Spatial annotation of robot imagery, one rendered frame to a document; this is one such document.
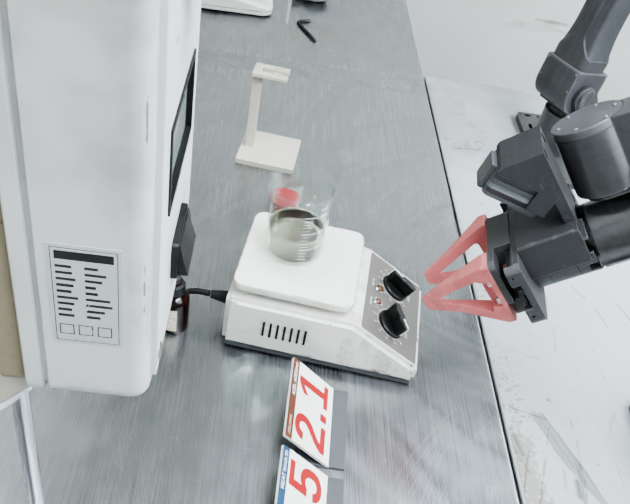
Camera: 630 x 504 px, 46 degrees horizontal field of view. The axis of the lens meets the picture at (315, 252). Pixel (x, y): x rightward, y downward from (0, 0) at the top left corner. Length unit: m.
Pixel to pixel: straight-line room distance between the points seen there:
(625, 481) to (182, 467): 0.42
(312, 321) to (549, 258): 0.23
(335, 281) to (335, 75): 0.62
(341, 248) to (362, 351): 0.11
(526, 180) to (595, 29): 0.55
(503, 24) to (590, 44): 1.13
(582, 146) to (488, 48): 1.67
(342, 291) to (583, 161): 0.26
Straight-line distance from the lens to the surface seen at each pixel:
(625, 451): 0.83
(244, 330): 0.75
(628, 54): 2.39
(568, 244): 0.63
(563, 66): 1.15
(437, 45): 2.24
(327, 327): 0.73
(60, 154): 0.17
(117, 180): 0.17
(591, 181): 0.62
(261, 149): 1.05
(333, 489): 0.69
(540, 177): 0.60
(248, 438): 0.71
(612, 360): 0.91
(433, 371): 0.81
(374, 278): 0.79
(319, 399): 0.73
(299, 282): 0.73
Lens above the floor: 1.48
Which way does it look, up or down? 40 degrees down
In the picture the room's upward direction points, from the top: 12 degrees clockwise
